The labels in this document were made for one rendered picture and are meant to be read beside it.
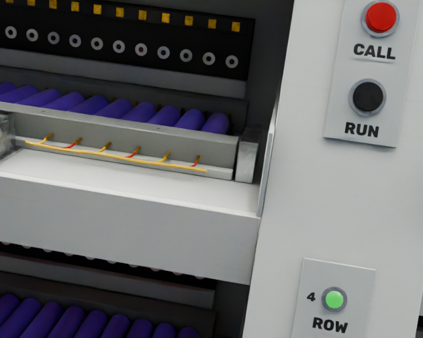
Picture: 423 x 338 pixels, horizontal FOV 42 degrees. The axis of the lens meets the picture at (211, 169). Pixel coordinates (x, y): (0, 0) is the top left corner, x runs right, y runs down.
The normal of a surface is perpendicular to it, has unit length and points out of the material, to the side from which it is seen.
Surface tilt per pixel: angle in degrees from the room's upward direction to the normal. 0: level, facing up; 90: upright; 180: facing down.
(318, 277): 90
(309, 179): 90
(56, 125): 107
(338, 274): 90
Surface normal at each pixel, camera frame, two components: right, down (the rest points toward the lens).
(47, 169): 0.11, -0.93
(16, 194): -0.15, 0.32
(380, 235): -0.11, 0.04
